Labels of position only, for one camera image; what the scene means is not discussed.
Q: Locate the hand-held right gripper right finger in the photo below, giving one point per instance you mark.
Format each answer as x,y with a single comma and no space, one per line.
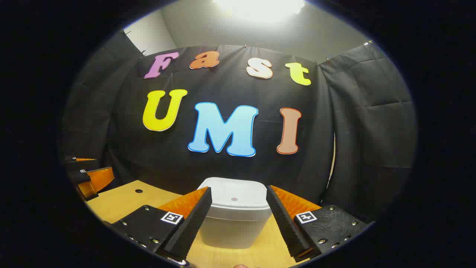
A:
286,227

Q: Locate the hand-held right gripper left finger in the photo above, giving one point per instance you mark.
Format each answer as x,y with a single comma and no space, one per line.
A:
193,227

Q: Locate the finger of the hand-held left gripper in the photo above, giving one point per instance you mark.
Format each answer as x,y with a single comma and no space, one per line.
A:
102,178
85,159

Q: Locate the white desktop garbage bin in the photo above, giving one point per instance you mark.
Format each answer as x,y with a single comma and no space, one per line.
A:
234,223

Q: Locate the wooden desktop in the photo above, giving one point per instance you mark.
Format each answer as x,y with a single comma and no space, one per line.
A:
126,204

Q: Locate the black backdrop cloth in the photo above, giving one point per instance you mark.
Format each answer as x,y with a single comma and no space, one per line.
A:
241,171

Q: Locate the ceiling light panel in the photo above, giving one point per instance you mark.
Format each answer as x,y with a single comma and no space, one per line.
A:
260,7

